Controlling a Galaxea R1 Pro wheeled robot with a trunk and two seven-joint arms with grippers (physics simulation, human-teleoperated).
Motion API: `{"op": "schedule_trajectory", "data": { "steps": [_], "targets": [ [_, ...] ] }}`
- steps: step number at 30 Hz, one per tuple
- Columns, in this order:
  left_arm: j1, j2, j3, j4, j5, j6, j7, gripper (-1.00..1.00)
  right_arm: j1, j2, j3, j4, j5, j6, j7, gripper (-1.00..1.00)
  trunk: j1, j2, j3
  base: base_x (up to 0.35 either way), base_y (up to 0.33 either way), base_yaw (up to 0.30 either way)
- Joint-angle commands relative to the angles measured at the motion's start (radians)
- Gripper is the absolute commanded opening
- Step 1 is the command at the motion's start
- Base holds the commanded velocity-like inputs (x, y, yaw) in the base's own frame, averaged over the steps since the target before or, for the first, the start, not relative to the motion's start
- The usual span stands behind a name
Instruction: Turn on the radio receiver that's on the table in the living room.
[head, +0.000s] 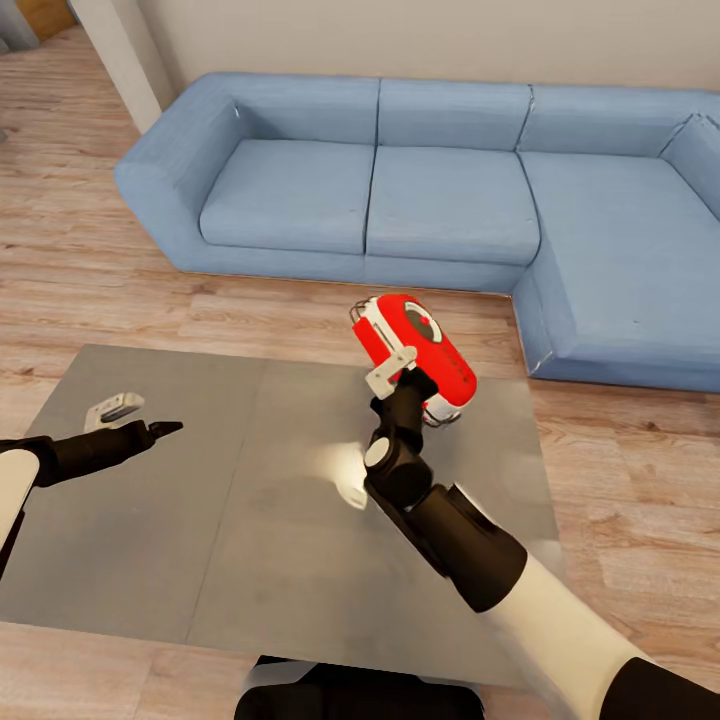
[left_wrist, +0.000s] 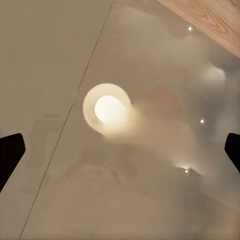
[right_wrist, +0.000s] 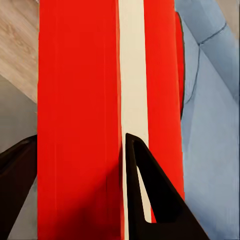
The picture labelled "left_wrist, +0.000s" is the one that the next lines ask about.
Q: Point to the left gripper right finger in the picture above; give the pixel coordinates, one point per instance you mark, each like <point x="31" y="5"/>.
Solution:
<point x="232" y="148"/>

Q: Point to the coffee table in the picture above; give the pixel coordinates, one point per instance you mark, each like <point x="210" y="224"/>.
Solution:
<point x="125" y="109"/>

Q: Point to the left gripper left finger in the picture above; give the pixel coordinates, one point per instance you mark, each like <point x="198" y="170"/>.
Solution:
<point x="12" y="149"/>

